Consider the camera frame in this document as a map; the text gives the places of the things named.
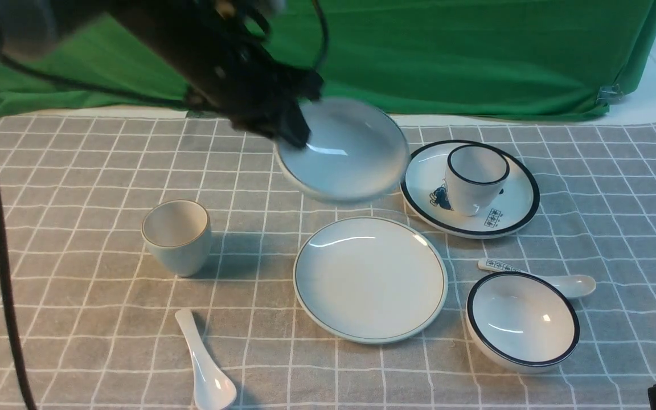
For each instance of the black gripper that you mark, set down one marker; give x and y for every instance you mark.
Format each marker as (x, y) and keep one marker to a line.
(219, 47)

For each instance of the light green-rimmed bowl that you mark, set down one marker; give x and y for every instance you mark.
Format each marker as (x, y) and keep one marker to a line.
(354, 154)

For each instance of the grey checked tablecloth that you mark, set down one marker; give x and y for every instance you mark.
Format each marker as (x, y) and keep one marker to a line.
(96, 310)

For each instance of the black-rimmed white bowl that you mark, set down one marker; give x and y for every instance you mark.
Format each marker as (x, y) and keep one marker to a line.
(521, 322)

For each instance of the metal clip on backdrop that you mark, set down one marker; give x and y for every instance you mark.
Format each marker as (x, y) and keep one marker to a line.
(610, 95)

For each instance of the green backdrop cloth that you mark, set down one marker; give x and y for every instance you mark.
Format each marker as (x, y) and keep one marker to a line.
(520, 60)

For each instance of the light green-rimmed cup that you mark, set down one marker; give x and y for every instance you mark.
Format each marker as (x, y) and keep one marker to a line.
(178, 234)

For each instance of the white spoon with print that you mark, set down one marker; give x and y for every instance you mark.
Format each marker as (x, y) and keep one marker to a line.
(571, 286)

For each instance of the light green-rimmed plate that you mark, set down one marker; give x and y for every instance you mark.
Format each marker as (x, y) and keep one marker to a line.
(370, 280)

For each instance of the black-rimmed white cup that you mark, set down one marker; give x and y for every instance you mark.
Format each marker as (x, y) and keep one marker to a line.
(474, 176)

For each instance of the plain white ceramic spoon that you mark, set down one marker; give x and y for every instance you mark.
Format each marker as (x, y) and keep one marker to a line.
(213, 389)

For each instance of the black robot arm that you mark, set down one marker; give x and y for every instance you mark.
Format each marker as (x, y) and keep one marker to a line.
(32, 29)

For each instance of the black-rimmed plate with print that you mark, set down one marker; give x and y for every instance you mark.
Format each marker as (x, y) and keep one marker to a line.
(424, 189)

